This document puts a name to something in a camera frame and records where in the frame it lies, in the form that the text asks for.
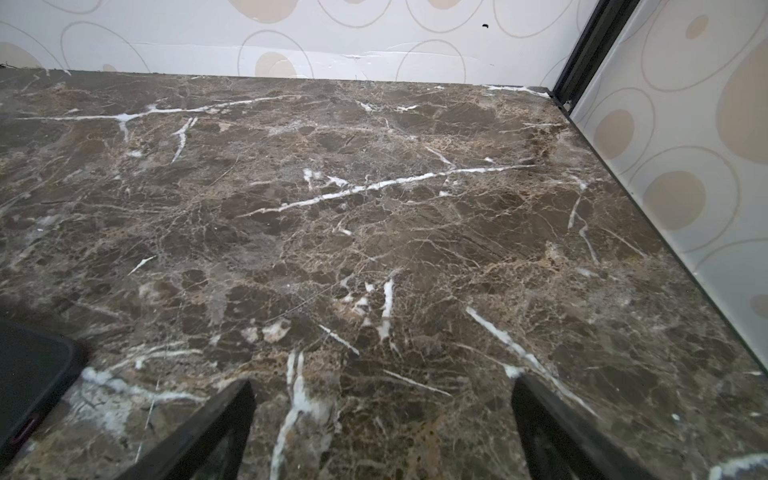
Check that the black corner frame post right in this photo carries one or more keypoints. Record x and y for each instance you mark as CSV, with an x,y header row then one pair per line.
x,y
600,34

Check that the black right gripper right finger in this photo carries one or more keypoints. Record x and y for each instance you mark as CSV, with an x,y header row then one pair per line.
x,y
560,444

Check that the black smartphone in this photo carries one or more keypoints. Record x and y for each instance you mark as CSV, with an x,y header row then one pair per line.
x,y
37,368

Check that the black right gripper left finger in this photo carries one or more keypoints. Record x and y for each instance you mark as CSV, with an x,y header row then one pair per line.
x,y
210,445

